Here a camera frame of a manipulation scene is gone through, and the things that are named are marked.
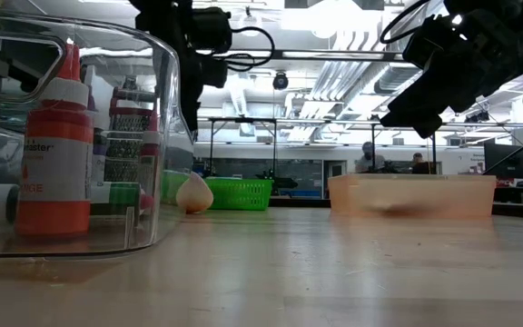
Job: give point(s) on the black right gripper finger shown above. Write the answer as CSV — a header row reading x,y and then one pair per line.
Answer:
x,y
418,122
425,97

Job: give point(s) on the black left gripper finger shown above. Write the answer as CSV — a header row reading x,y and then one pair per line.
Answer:
x,y
192,100

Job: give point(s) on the clear plastic bin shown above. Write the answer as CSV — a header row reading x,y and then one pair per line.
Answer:
x,y
166,136

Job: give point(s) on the purple food colouring bottle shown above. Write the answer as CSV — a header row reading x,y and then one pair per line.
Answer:
x,y
99,152

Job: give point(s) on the red food colouring bottle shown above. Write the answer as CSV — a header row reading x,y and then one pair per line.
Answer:
x,y
145,203

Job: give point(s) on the orange food colouring bottle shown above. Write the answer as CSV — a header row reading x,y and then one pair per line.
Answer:
x,y
55,168

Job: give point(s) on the black background robot arm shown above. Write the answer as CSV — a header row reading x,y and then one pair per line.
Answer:
x,y
284,183

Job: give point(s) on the person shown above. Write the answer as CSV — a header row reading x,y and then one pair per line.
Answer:
x,y
369,161
419,165

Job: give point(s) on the orange translucent plastic bin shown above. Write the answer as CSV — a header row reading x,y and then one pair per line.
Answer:
x,y
425,191

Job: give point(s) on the red metal box grater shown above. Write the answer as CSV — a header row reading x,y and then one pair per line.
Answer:
x,y
127,136

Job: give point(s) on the computer monitor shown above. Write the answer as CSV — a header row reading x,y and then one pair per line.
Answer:
x,y
506,161

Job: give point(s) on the green plastic basket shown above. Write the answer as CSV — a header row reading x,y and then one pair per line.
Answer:
x,y
243,193

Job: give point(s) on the black metal gantry frame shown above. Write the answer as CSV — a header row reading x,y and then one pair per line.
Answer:
x,y
243,120
402,124

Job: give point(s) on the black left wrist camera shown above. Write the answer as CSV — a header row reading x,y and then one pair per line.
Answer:
x,y
211,29

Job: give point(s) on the black overhead camera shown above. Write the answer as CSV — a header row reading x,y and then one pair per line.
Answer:
x,y
280,82

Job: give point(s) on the black aluminium table frame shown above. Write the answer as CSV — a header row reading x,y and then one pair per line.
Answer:
x,y
298,202

